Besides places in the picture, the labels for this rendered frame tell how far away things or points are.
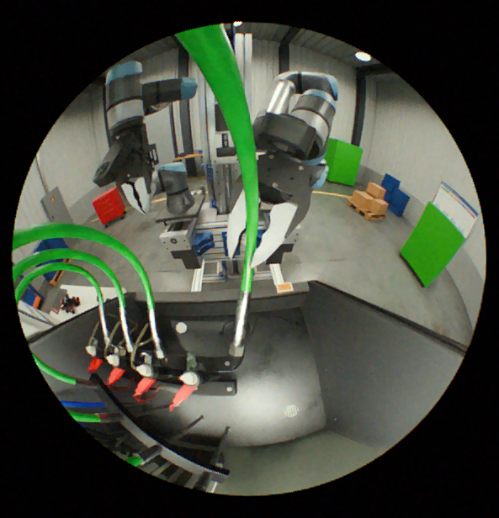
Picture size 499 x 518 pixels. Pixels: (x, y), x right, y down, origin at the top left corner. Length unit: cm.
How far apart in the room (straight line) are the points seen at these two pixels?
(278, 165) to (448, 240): 316
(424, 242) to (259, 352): 320
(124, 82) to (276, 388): 81
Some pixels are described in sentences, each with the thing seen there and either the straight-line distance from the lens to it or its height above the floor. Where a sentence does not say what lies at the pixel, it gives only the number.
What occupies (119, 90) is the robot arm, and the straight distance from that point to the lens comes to 36.
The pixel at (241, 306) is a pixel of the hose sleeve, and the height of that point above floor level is 117.
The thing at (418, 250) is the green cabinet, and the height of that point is 43.
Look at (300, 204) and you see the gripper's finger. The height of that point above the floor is 127.
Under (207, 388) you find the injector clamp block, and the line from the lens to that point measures 38.
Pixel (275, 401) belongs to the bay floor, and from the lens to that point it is 54.
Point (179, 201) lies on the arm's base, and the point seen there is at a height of 109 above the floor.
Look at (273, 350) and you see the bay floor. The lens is 53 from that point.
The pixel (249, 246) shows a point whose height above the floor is 122.
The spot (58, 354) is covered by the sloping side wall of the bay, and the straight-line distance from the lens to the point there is 44.
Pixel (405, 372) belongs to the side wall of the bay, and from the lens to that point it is 30.
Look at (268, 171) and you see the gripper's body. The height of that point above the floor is 130.
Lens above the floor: 135
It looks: 47 degrees down
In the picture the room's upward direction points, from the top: straight up
